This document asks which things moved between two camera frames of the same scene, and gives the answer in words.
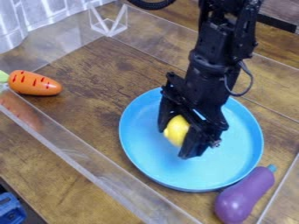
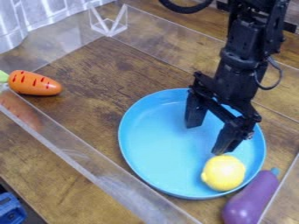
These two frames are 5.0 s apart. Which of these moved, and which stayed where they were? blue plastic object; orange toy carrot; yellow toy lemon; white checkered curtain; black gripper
Moved: yellow toy lemon; black gripper
Stayed: blue plastic object; white checkered curtain; orange toy carrot
